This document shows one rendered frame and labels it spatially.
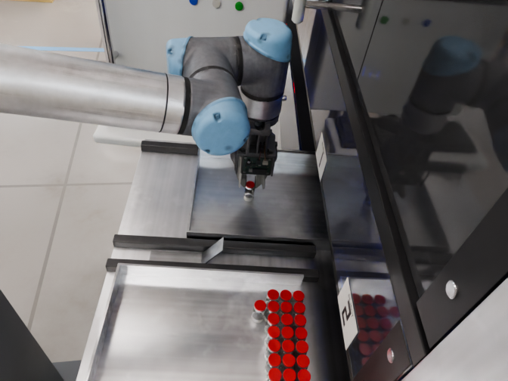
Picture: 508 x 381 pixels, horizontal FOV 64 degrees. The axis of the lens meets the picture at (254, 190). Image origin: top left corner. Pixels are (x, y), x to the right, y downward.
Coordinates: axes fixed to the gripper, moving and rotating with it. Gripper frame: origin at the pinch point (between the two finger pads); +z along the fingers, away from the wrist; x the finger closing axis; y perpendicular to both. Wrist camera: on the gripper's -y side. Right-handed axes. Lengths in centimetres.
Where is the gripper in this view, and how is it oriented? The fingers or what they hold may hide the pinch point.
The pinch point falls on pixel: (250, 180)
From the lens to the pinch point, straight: 89.0
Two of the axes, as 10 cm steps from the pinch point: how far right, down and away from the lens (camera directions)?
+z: -0.9, 6.8, 7.3
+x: 10.0, 0.6, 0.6
